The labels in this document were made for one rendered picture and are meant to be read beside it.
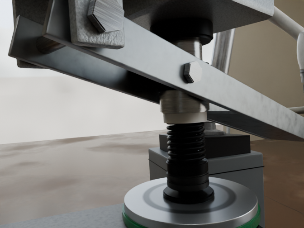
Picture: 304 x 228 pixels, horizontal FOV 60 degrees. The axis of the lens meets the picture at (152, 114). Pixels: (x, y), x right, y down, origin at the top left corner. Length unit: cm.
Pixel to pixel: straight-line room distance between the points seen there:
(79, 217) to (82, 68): 24
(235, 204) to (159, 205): 11
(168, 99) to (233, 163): 80
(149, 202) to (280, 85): 666
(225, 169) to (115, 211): 74
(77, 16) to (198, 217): 28
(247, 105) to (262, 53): 627
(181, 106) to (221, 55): 106
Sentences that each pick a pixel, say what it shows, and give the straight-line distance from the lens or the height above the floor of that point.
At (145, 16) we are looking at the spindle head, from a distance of 38.
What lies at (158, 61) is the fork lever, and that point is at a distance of 31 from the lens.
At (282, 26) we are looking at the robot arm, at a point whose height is 135.
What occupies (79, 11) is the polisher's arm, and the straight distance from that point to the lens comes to 24.
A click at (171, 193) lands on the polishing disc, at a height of 90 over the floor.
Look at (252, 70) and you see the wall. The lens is 651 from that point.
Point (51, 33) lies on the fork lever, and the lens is 25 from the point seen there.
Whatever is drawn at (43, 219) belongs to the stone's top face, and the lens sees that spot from 50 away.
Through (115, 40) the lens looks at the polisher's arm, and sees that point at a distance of 25.
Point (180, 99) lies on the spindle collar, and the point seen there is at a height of 105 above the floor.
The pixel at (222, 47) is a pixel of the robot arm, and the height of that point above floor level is 130.
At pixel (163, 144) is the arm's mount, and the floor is 83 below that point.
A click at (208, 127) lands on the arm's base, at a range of 122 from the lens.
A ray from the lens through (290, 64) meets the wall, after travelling 726.
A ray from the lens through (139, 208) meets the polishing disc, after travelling 41.
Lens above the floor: 105
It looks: 3 degrees down
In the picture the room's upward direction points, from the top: 3 degrees counter-clockwise
